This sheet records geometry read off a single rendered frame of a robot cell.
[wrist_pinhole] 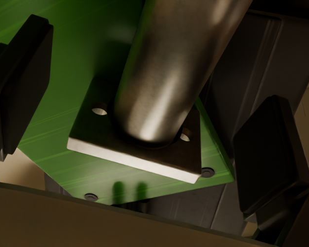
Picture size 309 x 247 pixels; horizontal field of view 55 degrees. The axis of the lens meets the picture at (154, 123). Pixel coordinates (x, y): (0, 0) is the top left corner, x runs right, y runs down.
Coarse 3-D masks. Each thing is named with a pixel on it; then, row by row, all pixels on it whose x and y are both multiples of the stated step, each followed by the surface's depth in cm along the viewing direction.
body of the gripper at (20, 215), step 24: (0, 192) 6; (24, 192) 6; (48, 192) 6; (0, 216) 5; (24, 216) 5; (48, 216) 5; (72, 216) 6; (96, 216) 6; (120, 216) 6; (144, 216) 6; (0, 240) 5; (24, 240) 5; (48, 240) 5; (72, 240) 5; (96, 240) 5; (120, 240) 6; (144, 240) 6; (168, 240) 6; (192, 240) 6; (216, 240) 6; (240, 240) 7
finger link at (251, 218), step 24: (264, 120) 11; (288, 120) 11; (240, 144) 13; (264, 144) 11; (288, 144) 10; (240, 168) 12; (264, 168) 10; (288, 168) 9; (240, 192) 12; (264, 192) 10; (288, 192) 9; (264, 216) 10; (288, 216) 9
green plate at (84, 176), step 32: (0, 0) 12; (32, 0) 12; (64, 0) 12; (96, 0) 12; (128, 0) 11; (0, 32) 13; (64, 32) 13; (96, 32) 12; (128, 32) 12; (64, 64) 14; (96, 64) 14; (64, 96) 15; (32, 128) 17; (64, 128) 17; (32, 160) 19; (64, 160) 19; (96, 160) 18; (224, 160) 17; (96, 192) 21; (128, 192) 21; (160, 192) 20
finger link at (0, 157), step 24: (24, 24) 9; (48, 24) 10; (0, 48) 9; (24, 48) 9; (48, 48) 10; (0, 72) 8; (24, 72) 8; (48, 72) 11; (0, 96) 8; (24, 96) 9; (0, 120) 8; (24, 120) 10; (0, 144) 9
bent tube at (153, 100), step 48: (192, 0) 8; (240, 0) 8; (144, 48) 9; (192, 48) 9; (96, 96) 13; (144, 96) 10; (192, 96) 10; (96, 144) 11; (144, 144) 12; (192, 144) 13
